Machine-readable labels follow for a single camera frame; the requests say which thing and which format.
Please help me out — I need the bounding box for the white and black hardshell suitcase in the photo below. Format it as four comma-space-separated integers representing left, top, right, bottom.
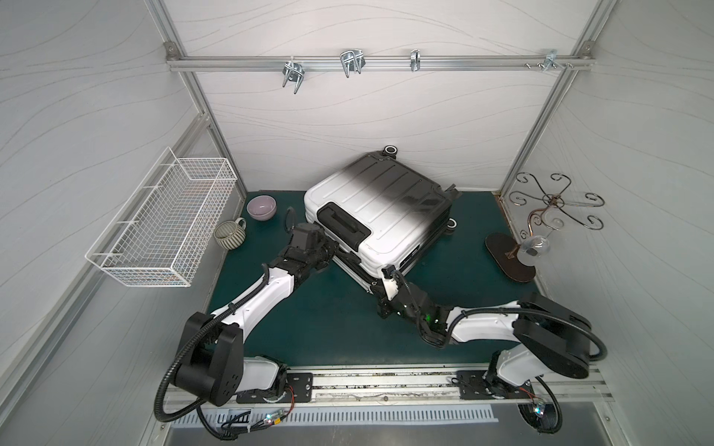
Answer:
304, 145, 461, 297

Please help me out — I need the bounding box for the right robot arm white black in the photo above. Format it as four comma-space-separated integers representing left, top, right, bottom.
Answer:
374, 280, 608, 398

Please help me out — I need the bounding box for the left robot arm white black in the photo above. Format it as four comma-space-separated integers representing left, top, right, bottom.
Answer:
154, 234, 338, 423

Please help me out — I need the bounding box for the green table mat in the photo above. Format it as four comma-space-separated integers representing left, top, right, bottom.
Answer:
206, 191, 537, 366

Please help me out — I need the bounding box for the purple ceramic bowl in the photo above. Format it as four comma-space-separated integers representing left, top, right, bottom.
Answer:
247, 195, 277, 221

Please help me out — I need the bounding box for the striped ceramic mug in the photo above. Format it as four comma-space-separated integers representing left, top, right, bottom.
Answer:
213, 217, 247, 251

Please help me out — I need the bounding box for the metal scroll glass stand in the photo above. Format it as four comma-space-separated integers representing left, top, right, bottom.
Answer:
485, 171, 605, 284

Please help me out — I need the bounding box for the clear wine glass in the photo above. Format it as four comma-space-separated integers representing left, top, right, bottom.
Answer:
516, 219, 565, 267

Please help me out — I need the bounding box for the metal hook clamp left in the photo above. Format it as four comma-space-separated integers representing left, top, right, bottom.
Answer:
282, 59, 305, 95

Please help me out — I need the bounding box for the metal hook clamp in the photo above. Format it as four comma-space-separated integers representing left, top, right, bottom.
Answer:
282, 59, 305, 95
524, 49, 575, 72
340, 49, 366, 78

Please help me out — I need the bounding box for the metal hook clamp middle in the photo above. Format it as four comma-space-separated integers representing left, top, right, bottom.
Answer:
340, 49, 366, 78

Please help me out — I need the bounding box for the metal hook clamp right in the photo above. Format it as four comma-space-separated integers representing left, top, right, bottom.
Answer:
524, 49, 575, 72

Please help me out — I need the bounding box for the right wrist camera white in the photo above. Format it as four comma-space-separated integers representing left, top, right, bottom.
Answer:
382, 265, 409, 302

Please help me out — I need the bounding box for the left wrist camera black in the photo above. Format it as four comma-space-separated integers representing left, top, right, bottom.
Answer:
284, 206, 325, 252

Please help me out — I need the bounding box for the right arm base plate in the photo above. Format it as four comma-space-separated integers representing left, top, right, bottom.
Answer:
449, 370, 532, 401

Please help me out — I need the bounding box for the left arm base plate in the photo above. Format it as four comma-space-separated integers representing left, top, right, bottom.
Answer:
235, 372, 313, 404

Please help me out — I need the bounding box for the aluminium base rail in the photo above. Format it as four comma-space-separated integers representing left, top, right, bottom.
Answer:
155, 364, 615, 408

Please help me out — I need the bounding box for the white wire basket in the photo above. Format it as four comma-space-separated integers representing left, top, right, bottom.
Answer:
85, 148, 237, 288

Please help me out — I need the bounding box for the white slotted cable duct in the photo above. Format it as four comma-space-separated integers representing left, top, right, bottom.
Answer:
171, 404, 499, 429

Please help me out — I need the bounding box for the right base cable bundle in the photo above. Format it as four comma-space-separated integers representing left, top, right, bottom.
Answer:
515, 375, 565, 436

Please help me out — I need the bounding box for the base cable bundle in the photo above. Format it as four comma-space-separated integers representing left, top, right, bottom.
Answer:
194, 384, 297, 442
515, 375, 565, 436

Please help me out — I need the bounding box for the left base cable bundle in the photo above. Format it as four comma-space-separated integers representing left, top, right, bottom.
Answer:
194, 384, 297, 442

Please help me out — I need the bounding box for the aluminium cross rail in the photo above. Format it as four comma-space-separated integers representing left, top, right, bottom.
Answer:
167, 43, 596, 73

